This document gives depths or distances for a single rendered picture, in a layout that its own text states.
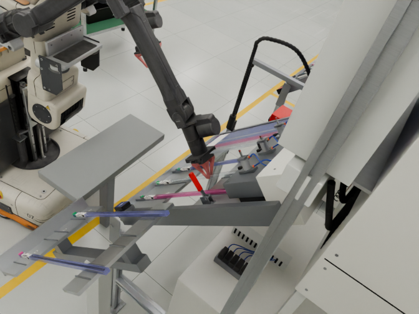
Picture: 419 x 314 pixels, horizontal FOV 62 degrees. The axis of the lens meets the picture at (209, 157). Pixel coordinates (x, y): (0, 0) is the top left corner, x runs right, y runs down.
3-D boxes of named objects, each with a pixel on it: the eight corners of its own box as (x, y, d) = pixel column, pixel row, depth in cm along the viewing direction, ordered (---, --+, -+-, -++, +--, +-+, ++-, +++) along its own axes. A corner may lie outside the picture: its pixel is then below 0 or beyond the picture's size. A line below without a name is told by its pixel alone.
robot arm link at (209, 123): (181, 102, 118) (169, 114, 112) (210, 94, 112) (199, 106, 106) (196, 132, 123) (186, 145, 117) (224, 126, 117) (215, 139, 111)
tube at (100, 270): (20, 257, 111) (18, 255, 111) (24, 254, 112) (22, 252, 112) (105, 275, 77) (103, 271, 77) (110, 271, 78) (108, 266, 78)
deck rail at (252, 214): (124, 225, 133) (116, 211, 131) (128, 222, 134) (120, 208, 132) (285, 227, 83) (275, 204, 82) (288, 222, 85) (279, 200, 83)
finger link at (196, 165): (223, 171, 124) (214, 147, 121) (212, 182, 119) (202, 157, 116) (209, 172, 128) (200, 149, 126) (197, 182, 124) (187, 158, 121)
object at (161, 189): (126, 216, 132) (122, 209, 132) (222, 141, 177) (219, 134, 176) (156, 215, 119) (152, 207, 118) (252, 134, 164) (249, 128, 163)
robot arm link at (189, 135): (185, 120, 121) (176, 126, 116) (201, 116, 117) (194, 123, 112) (192, 139, 123) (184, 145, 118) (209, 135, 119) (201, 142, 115)
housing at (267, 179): (276, 225, 88) (254, 176, 84) (339, 140, 121) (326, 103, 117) (305, 225, 82) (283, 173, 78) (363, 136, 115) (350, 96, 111)
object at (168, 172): (128, 222, 134) (118, 206, 132) (222, 145, 178) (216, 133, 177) (130, 222, 133) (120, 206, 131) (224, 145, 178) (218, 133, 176)
